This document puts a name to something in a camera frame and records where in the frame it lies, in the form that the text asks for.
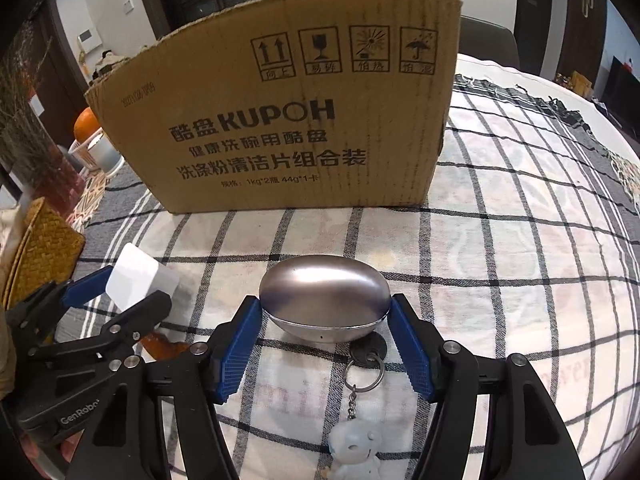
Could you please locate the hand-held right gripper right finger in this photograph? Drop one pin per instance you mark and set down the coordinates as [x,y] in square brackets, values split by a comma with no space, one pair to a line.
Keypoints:
[415,350]

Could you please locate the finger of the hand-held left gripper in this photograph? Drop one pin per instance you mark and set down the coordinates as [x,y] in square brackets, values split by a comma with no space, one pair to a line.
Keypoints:
[145,315]
[85,287]

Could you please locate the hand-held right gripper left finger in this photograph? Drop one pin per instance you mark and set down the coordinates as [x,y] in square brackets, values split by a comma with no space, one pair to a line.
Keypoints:
[235,350]

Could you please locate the white power adapter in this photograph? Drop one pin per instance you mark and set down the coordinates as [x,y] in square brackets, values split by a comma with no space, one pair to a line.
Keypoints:
[135,275]

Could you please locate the silver egg-shaped case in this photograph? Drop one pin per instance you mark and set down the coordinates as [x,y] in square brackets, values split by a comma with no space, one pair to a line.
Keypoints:
[320,290]

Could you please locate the brown cardboard box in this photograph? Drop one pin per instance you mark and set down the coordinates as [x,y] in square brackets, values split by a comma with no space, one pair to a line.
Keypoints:
[280,110]

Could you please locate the woven straw basket box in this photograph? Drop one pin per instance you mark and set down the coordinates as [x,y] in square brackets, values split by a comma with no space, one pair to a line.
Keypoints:
[45,245]

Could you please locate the grey white plaid tablecloth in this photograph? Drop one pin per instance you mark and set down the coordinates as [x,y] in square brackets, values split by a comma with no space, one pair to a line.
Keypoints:
[500,285]

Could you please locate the glass vase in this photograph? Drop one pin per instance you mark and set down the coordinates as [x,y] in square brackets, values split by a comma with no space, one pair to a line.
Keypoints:
[55,180]

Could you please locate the white fruit basket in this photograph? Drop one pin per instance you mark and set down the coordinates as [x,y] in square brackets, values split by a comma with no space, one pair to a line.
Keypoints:
[77,155]

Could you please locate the small white cylinder device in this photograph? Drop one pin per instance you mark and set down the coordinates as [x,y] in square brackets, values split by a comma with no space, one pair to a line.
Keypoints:
[107,152]

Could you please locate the orange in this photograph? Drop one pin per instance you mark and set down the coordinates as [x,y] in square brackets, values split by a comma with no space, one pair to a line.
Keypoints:
[85,125]

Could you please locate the dried purple flowers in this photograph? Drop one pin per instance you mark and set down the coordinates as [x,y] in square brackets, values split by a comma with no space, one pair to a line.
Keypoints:
[25,110]

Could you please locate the brown wooden door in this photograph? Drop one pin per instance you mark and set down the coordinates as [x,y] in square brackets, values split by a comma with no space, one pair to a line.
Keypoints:
[60,70]

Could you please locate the yellow paper bag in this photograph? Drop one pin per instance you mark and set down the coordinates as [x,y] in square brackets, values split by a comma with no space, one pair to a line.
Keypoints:
[581,83]

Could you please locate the grey dining chair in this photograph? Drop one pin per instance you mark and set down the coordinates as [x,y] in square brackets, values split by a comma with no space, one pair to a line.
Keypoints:
[490,40]

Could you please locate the black television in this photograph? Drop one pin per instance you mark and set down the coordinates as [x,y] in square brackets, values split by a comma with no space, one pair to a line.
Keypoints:
[625,95]

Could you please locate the dark wardrobe door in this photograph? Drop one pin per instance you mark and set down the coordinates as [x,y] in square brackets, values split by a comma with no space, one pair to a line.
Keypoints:
[585,15]

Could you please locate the white wall intercom panel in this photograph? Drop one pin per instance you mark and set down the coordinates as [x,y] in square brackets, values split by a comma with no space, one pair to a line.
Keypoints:
[88,41]

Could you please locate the white light switch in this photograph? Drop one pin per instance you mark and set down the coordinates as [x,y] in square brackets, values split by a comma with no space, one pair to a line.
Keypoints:
[128,8]

